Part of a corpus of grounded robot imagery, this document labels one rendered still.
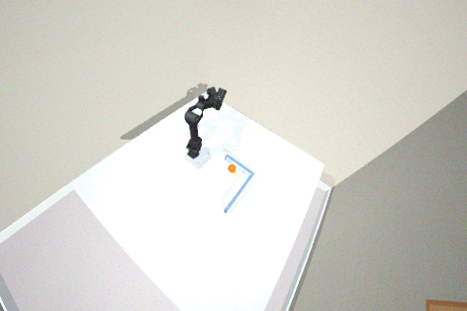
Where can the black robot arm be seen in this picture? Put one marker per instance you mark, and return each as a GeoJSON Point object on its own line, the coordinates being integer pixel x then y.
{"type": "Point", "coordinates": [192, 119]}

